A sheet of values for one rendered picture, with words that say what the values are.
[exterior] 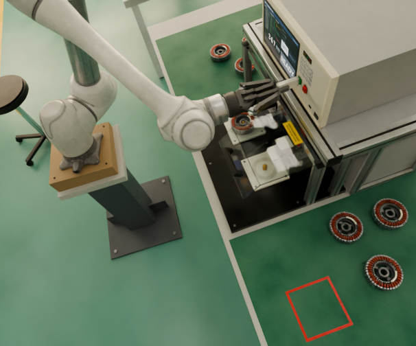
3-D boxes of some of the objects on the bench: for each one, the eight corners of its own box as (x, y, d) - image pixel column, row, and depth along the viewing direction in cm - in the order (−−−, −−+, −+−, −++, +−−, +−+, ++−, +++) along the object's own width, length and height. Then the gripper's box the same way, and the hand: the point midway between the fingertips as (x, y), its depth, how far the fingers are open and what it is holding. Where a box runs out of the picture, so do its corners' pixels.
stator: (235, 139, 137) (235, 134, 134) (227, 121, 143) (226, 115, 140) (259, 130, 138) (259, 125, 134) (250, 112, 143) (250, 107, 140)
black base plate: (231, 233, 120) (231, 231, 118) (187, 115, 153) (186, 112, 151) (344, 191, 122) (346, 189, 120) (276, 83, 154) (276, 79, 152)
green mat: (182, 113, 154) (182, 113, 154) (154, 40, 185) (154, 40, 184) (359, 50, 156) (359, 50, 156) (303, -12, 187) (303, -13, 187)
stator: (357, 279, 106) (360, 277, 103) (370, 250, 109) (373, 248, 106) (393, 298, 101) (397, 296, 98) (404, 268, 105) (408, 266, 102)
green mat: (301, 436, 89) (301, 437, 88) (228, 240, 119) (228, 239, 119) (603, 320, 91) (604, 320, 90) (455, 156, 122) (455, 156, 121)
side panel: (350, 195, 121) (376, 150, 93) (346, 189, 122) (371, 142, 94) (417, 170, 121) (463, 118, 93) (412, 165, 123) (456, 111, 95)
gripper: (219, 100, 102) (287, 75, 102) (233, 130, 95) (306, 104, 96) (216, 84, 95) (289, 58, 96) (231, 114, 89) (309, 86, 89)
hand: (287, 84), depth 96 cm, fingers closed
